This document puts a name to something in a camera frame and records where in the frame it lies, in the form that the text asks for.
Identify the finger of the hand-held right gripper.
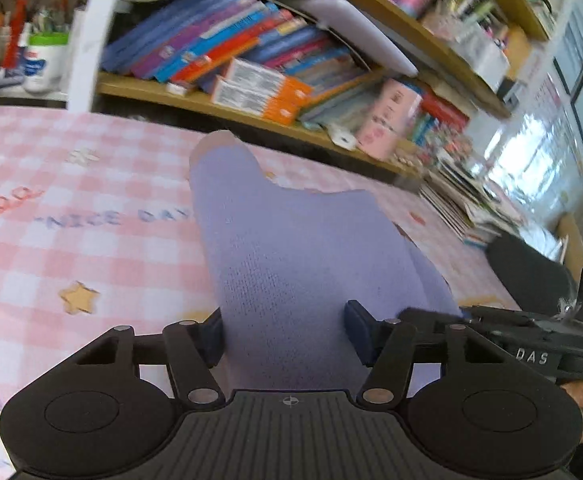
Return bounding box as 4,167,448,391
400,306,470,350

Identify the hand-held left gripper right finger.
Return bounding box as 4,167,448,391
344,300,513,409

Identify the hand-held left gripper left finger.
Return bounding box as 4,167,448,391
66,307,226,410

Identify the purple and mauve knit sweater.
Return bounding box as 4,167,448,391
188,130,465,392

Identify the clear bead feather charm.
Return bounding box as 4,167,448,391
556,295,583,321

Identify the black round object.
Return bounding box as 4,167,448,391
485,241,577,312

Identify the stack of notebooks and papers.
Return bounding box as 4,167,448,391
419,160,528,252

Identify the colourful bead ornament bunch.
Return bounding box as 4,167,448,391
436,135,475,171

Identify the pink checkered cartoon desk mat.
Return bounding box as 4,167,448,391
0,105,528,480

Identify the white charger plug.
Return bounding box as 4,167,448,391
329,127,357,151

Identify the pink sticker covered tumbler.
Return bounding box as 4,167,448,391
354,77,425,161

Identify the red thick dictionary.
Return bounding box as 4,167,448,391
419,92,471,134

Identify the black and silver gadget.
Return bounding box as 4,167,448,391
496,77,523,106

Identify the white storage box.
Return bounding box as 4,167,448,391
466,42,511,92

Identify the wooden bookshelf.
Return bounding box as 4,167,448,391
66,0,563,187

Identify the white flat lamp bar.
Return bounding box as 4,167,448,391
296,0,420,79

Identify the clear pen organizer with pens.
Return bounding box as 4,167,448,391
421,0,503,47

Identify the row of thin colourful books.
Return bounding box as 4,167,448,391
102,0,388,122

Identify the white side shelf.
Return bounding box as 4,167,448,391
0,25,72,109

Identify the white canister with green lid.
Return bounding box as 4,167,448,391
24,32,70,94

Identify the bunch of pens and pencils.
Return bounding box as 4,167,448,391
0,0,85,37

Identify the red tassel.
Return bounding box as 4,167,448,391
2,0,28,69

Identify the alphabet wall poster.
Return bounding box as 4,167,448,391
521,72,583,181

